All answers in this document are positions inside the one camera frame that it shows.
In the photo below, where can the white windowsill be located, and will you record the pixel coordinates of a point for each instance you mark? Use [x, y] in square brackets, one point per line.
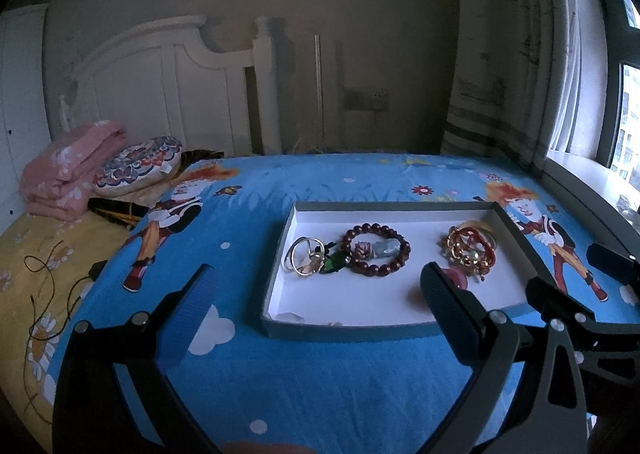
[585, 184]

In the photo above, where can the dark window frame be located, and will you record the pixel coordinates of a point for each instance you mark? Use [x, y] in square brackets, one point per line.
[607, 84]

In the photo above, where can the red stone pendant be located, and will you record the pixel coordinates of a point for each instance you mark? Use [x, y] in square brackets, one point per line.
[456, 279]

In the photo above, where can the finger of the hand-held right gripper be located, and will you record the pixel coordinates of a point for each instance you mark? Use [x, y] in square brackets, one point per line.
[612, 261]
[550, 300]

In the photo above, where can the yellow floral bedsheet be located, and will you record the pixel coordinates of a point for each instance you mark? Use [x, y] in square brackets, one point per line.
[20, 294]

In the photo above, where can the thin metal pole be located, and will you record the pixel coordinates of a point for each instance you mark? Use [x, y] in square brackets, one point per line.
[319, 94]

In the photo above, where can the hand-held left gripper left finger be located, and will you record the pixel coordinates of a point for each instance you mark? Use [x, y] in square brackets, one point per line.
[192, 316]

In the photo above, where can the pink folded blanket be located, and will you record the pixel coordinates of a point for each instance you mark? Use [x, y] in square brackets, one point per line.
[65, 169]

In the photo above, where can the interlocked silver bangles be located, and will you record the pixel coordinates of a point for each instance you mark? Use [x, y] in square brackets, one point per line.
[310, 262]

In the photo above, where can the grey shallow tray box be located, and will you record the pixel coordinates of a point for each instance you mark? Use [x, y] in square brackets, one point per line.
[380, 299]

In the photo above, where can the pale translucent stone pendant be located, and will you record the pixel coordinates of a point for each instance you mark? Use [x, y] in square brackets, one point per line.
[389, 249]

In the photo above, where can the pale patterned curtain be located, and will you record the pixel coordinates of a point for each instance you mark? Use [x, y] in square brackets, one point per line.
[500, 59]

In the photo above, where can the white bed headboard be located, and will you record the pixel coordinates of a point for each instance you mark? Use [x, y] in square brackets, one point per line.
[165, 84]

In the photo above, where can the plain gold bangle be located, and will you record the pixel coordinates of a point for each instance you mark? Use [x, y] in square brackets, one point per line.
[481, 224]

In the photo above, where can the white wardrobe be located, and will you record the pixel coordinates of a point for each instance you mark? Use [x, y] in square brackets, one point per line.
[22, 109]

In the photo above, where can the green stone pendant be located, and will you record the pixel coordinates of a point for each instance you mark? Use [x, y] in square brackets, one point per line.
[332, 265]

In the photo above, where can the patterned round cushion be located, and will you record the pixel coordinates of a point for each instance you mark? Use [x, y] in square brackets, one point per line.
[137, 164]

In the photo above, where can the blue cartoon printed cloth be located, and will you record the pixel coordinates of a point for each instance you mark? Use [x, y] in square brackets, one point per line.
[310, 384]

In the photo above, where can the pink stone pendant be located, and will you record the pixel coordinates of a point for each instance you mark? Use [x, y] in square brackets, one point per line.
[361, 250]

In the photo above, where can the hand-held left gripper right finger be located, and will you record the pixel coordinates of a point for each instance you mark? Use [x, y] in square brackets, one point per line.
[445, 314]

